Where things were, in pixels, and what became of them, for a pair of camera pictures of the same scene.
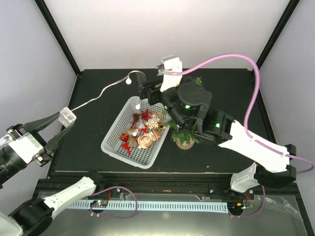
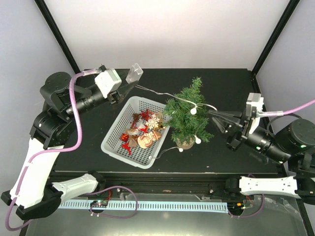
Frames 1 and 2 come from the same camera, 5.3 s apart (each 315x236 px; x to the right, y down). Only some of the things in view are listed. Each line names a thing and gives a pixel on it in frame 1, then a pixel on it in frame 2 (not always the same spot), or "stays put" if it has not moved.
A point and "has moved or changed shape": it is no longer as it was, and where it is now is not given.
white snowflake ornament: x=152 y=121 stays put
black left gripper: x=43 y=156 → x=116 y=95
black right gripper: x=145 y=87 → x=236 y=132
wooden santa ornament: x=146 y=140 stays put
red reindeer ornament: x=126 y=146 stays put
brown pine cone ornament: x=136 y=117 stays put
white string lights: x=67 y=116 has moved or changed shape
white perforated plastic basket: x=142 y=158 stays put
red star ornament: x=146 y=115 stays put
